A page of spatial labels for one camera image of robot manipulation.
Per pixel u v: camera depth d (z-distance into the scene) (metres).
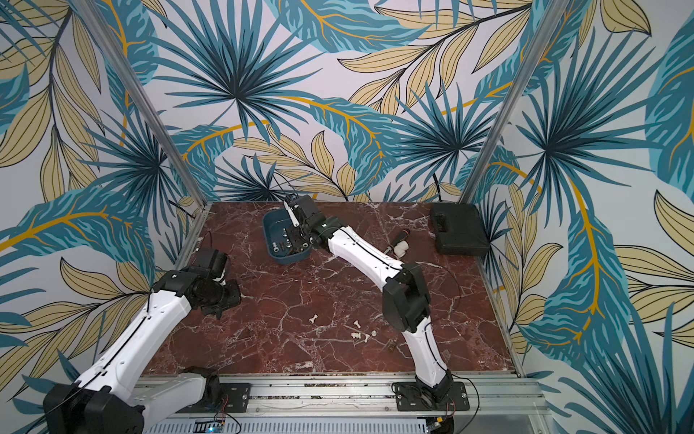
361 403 0.73
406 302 0.52
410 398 0.73
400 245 1.03
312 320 0.87
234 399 0.73
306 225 0.66
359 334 0.84
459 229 1.04
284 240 1.05
